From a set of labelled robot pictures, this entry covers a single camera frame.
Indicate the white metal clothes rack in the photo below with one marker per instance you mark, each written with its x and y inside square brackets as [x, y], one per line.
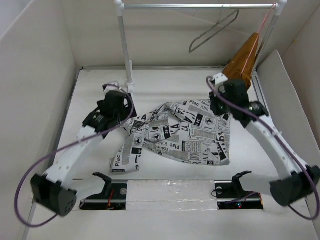
[162, 33]

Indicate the newspaper print trousers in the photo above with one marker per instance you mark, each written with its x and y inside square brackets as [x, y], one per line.
[186, 131]

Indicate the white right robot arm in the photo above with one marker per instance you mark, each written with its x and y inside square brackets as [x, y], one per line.
[296, 178]

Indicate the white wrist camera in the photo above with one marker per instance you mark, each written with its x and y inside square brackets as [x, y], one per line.
[111, 86]
[218, 80]

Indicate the brown hanging garment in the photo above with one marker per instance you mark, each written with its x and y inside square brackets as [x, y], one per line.
[235, 65]

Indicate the grey wire hanger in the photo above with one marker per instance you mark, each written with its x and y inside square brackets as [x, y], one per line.
[219, 26]

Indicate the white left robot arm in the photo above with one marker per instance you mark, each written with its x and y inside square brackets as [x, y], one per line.
[56, 188]

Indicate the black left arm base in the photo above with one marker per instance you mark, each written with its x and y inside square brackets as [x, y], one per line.
[112, 198]

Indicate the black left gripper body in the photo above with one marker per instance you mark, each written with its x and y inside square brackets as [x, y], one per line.
[123, 113]

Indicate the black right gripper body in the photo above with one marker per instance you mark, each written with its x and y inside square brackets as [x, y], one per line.
[221, 106]

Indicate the white cardboard panel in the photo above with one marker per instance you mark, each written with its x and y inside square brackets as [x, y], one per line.
[276, 91]

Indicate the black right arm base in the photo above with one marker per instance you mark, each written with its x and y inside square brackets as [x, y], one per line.
[230, 195]

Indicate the pink wire hanger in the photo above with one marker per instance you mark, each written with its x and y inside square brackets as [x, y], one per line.
[274, 5]

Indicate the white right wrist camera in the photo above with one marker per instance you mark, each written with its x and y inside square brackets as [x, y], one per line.
[218, 80]

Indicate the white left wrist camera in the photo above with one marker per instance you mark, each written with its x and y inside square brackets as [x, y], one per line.
[111, 86]

